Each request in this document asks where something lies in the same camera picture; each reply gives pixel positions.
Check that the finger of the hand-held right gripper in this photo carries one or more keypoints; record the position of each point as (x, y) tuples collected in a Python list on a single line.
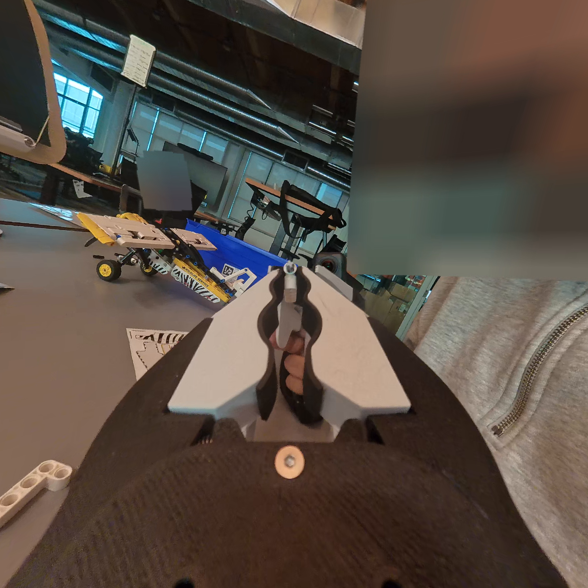
[(337, 287)]

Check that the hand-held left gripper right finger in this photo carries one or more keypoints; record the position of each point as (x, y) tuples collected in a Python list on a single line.
[(363, 367)]

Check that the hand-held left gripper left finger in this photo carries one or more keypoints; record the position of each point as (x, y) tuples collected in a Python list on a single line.
[(220, 367)]

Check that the lego sticker sheet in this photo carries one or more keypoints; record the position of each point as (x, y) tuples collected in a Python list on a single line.
[(147, 353)]

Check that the yellow white lego vehicle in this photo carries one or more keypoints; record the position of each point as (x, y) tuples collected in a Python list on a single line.
[(138, 232)]

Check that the white angled lego beam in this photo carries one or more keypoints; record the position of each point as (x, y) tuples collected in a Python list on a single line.
[(27, 487)]

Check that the person's right hand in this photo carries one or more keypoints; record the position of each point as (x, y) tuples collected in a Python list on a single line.
[(294, 365)]

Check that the stack of cardboard boxes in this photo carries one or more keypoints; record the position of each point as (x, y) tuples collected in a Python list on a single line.
[(390, 303)]

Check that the blue plastic bin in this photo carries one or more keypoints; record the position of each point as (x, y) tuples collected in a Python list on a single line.
[(239, 257)]

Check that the wooden top standing desk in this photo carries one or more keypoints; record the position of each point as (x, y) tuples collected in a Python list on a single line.
[(275, 192)]

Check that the grey zip hoodie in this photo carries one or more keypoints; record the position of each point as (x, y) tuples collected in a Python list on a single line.
[(482, 367)]

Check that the grey monitor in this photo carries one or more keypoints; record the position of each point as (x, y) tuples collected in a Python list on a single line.
[(211, 177)]

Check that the white printed paper sheet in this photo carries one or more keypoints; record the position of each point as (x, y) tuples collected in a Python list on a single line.
[(55, 210)]

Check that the white sign on pole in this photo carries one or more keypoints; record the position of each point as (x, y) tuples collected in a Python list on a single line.
[(138, 59)]

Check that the black beige chair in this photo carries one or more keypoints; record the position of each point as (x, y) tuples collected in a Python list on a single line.
[(23, 69)]

